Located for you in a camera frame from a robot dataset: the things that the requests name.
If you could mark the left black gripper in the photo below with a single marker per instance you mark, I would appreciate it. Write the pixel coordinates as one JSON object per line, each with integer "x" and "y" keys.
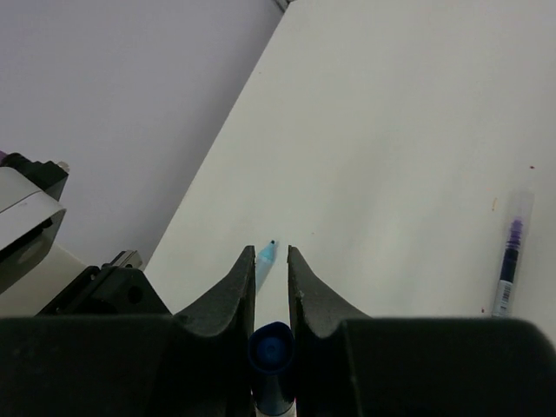
{"x": 117, "y": 287}

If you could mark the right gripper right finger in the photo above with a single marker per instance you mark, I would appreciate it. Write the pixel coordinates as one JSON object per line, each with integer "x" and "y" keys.
{"x": 350, "y": 364}

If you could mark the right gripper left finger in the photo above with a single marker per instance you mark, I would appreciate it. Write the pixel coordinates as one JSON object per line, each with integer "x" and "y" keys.
{"x": 190, "y": 363}

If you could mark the blue pen cap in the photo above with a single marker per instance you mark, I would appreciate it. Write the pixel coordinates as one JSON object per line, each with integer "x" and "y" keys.
{"x": 271, "y": 361}

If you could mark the purple ink pen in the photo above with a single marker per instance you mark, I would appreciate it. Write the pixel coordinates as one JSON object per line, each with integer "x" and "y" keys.
{"x": 511, "y": 256}

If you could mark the blue capped clear pen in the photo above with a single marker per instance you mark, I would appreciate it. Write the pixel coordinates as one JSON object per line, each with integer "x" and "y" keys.
{"x": 275, "y": 406}

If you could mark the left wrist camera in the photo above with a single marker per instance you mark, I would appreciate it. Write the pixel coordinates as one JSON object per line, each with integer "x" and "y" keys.
{"x": 34, "y": 267}

